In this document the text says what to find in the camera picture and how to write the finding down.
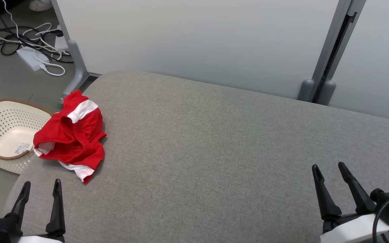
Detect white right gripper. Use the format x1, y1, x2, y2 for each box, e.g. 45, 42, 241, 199
311, 162, 389, 243

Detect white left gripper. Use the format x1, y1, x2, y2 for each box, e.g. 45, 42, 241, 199
10, 179, 66, 243

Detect red shorts with white stripe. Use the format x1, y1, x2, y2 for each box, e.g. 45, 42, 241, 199
33, 89, 107, 185

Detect cream perforated laundry basket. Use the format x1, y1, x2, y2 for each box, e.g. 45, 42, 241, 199
0, 98, 53, 175

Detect white shoe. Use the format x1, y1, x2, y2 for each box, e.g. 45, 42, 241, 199
29, 0, 53, 12

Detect white floor cable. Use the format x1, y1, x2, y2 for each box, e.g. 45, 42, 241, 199
0, 0, 71, 77

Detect grey double partition post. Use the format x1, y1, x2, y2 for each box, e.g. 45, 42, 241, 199
297, 0, 367, 106

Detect grey single partition post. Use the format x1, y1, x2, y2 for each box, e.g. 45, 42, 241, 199
51, 0, 89, 104

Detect black floor cables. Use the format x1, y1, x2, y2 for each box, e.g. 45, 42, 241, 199
0, 0, 75, 64

